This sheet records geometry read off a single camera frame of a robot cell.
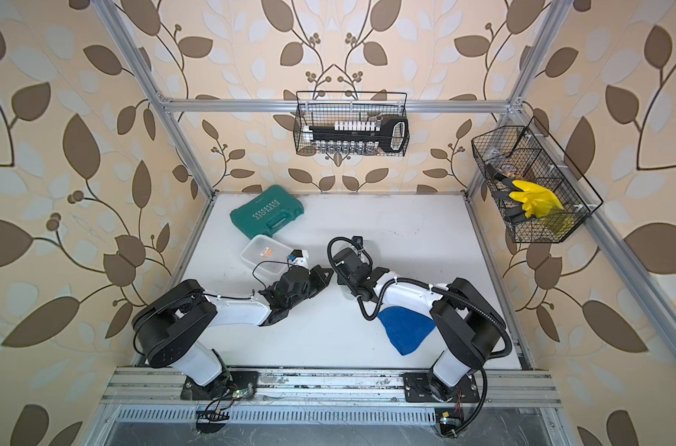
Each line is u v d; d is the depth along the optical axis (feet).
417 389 2.40
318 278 2.53
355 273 2.22
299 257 2.70
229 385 2.22
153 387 2.50
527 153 2.61
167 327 1.51
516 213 2.11
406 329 2.72
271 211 3.56
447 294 1.56
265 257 3.04
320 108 2.99
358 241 2.59
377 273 2.19
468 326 1.46
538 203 2.27
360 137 2.80
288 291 2.23
